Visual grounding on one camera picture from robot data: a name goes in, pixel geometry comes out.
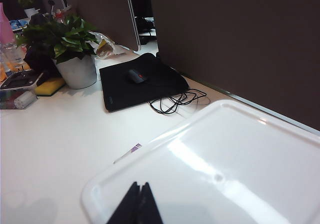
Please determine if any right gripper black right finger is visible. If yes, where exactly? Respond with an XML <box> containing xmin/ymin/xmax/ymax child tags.
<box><xmin>136</xmin><ymin>181</ymin><xmax>164</xmax><ymax>224</ymax></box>

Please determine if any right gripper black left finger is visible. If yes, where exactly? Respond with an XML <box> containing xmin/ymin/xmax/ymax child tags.
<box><xmin>106</xmin><ymin>181</ymin><xmax>141</xmax><ymax>224</ymax></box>

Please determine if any black mouse pad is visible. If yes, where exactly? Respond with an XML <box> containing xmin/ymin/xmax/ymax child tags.
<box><xmin>99</xmin><ymin>52</ymin><xmax>190</xmax><ymax>113</ymax></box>

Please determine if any black computer mouse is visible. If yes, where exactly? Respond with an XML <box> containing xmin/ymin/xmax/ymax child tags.
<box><xmin>125</xmin><ymin>68</ymin><xmax>149</xmax><ymax>85</ymax></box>

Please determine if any yellow sponge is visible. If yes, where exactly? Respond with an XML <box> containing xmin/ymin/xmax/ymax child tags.
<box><xmin>34</xmin><ymin>77</ymin><xmax>67</xmax><ymax>97</ymax></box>

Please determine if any green plant in white pot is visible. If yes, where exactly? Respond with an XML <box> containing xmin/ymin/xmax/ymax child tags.
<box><xmin>16</xmin><ymin>13</ymin><xmax>101</xmax><ymax>90</ymax></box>

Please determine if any white tape roll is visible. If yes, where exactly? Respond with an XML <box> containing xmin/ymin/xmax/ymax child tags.
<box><xmin>13</xmin><ymin>90</ymin><xmax>39</xmax><ymax>109</ymax></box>

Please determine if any crumpled clear plastic bag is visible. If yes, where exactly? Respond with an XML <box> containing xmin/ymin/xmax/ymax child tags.
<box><xmin>88</xmin><ymin>30</ymin><xmax>126</xmax><ymax>60</ymax></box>

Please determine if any silver rimmed black tray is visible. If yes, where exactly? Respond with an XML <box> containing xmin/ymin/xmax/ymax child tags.
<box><xmin>0</xmin><ymin>68</ymin><xmax>39</xmax><ymax>110</ymax></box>

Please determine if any black bag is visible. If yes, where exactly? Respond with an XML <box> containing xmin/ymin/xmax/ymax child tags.
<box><xmin>23</xmin><ymin>46</ymin><xmax>60</xmax><ymax>79</ymax></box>

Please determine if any clear plastic bottle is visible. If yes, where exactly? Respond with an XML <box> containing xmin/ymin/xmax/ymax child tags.
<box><xmin>0</xmin><ymin>41</ymin><xmax>27</xmax><ymax>74</ymax></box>

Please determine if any long grey desk divider panel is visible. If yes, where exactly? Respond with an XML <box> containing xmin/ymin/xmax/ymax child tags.
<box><xmin>148</xmin><ymin>0</ymin><xmax>320</xmax><ymax>136</ymax></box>

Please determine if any short grey divider panel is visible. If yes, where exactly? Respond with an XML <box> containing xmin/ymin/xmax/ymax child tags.
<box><xmin>59</xmin><ymin>0</ymin><xmax>142</xmax><ymax>53</ymax></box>

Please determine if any pink bottle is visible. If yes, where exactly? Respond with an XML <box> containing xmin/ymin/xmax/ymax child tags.
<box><xmin>0</xmin><ymin>2</ymin><xmax>17</xmax><ymax>45</ymax></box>

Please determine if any small potted plant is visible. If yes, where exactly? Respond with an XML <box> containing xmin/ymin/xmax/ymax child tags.
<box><xmin>17</xmin><ymin>0</ymin><xmax>36</xmax><ymax>19</ymax></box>

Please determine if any black mouse cable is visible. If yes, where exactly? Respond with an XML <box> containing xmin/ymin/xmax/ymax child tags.
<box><xmin>146</xmin><ymin>78</ymin><xmax>208</xmax><ymax>116</ymax></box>

